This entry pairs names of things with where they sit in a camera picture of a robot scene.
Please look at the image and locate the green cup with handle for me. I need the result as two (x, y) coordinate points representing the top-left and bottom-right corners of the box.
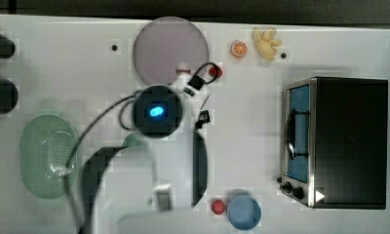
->
(122, 133), (146, 147)

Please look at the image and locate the red strawberry toy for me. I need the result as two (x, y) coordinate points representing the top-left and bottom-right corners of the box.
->
(209, 66), (223, 78)

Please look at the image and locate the blue cup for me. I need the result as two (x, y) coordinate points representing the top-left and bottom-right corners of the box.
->
(227, 195), (262, 231)

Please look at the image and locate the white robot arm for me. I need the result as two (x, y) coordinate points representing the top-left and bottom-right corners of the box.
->
(78, 73), (211, 234)

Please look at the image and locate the green perforated strainer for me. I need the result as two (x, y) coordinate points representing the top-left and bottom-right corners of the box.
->
(19, 115), (78, 199)

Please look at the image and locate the grey round plate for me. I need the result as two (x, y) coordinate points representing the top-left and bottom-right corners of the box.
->
(133, 17), (210, 86)

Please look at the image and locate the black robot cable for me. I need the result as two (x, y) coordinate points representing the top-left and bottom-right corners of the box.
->
(64, 61), (221, 234)

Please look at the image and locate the orange slice toy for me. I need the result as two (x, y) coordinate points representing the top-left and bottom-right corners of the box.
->
(230, 40), (248, 58)

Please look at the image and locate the black toaster oven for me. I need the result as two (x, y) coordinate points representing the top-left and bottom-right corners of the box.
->
(277, 77), (389, 210)

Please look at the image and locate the red round fruit toy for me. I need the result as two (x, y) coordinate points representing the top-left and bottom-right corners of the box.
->
(211, 199), (226, 215)

